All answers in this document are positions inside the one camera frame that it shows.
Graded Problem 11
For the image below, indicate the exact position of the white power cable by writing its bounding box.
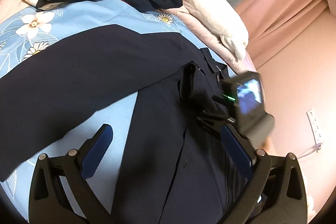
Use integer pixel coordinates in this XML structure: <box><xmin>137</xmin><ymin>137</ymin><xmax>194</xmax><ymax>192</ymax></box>
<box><xmin>296</xmin><ymin>142</ymin><xmax>322</xmax><ymax>159</ymax></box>

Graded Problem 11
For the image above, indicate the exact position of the white power strip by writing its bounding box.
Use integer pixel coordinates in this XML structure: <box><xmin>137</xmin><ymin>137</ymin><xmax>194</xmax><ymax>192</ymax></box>
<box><xmin>306</xmin><ymin>109</ymin><xmax>323</xmax><ymax>152</ymax></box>

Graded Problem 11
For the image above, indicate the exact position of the large navy blue coat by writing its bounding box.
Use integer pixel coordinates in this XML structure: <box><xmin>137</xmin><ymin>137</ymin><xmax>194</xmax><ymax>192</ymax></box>
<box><xmin>1</xmin><ymin>25</ymin><xmax>245</xmax><ymax>223</ymax></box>

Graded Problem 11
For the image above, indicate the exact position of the white fluffy blanket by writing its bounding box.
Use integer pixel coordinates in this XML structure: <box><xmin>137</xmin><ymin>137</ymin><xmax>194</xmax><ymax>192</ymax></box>
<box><xmin>183</xmin><ymin>0</ymin><xmax>249</xmax><ymax>60</ymax></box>

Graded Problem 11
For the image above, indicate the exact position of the pink quilted comforter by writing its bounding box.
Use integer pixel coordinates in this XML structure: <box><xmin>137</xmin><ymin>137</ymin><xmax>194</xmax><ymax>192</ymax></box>
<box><xmin>161</xmin><ymin>6</ymin><xmax>256</xmax><ymax>75</ymax></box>

